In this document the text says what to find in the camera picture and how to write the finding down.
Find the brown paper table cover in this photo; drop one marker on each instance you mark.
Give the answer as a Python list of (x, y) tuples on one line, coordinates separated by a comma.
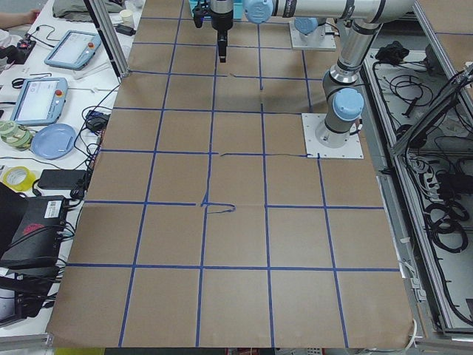
[(207, 225)]

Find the light blue plate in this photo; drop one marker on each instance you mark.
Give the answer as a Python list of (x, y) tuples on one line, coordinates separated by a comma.
[(53, 141)]

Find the black power adapter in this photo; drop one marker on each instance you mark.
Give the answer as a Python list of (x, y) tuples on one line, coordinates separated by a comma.
[(61, 179)]

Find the person forearm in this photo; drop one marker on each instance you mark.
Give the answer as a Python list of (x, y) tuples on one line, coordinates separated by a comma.
[(9, 20)]

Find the lower blue teach pendant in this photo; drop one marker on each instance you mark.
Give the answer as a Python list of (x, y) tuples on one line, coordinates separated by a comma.
[(40, 101)]

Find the blue teach pendant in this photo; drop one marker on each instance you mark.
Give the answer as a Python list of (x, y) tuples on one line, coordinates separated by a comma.
[(40, 101), (74, 51)]

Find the black electronics box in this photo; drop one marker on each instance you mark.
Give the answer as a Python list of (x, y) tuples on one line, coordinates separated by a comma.
[(30, 231)]

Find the upper blue teach pendant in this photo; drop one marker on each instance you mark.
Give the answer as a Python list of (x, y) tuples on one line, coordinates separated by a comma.
[(74, 51)]

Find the yellow tape roll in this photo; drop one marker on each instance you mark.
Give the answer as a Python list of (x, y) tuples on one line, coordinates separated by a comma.
[(19, 178)]

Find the green tape rolls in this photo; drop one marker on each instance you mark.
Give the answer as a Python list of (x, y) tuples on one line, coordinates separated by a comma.
[(15, 135)]

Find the light blue plastic bin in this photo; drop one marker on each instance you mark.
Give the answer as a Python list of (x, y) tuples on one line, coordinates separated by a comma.
[(238, 10)]

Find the white paper cup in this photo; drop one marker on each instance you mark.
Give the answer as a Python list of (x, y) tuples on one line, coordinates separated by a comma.
[(127, 18)]

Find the aluminium frame post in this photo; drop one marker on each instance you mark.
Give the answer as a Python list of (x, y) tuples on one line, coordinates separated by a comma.
[(106, 31)]

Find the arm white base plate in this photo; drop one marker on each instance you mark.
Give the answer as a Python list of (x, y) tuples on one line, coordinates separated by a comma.
[(320, 142), (311, 34)]

